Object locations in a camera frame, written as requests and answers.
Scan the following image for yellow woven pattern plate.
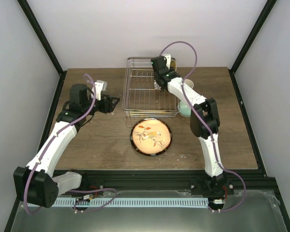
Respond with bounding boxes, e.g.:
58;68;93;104
170;59;177;72

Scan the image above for white blue striped plate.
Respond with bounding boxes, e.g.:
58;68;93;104
154;81;160;90

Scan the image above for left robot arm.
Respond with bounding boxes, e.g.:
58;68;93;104
13;80;120;208

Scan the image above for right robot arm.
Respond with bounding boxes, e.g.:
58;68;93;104
151;56;226;195

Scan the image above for yellow ceramic mug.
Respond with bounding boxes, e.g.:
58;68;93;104
184;79;194;88

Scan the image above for green celadon bowl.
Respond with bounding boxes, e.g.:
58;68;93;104
177;101;191;117

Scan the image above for black rimmed cream plate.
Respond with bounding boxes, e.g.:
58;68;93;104
130;117;174;157

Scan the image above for metal front panel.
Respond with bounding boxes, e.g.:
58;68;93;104
11;190;289;232

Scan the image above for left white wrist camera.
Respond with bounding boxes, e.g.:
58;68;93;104
91;80;107;101

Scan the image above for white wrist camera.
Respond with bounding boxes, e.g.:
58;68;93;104
91;80;107;101
160;54;172;69

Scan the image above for wire dish rack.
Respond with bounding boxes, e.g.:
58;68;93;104
122;57;179;117

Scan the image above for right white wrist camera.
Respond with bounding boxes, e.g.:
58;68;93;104
160;54;172;69

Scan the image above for light blue slotted cable duct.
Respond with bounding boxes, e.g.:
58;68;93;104
53;197;209;208

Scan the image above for black aluminium frame rail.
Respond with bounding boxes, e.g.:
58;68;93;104
21;169;276;194

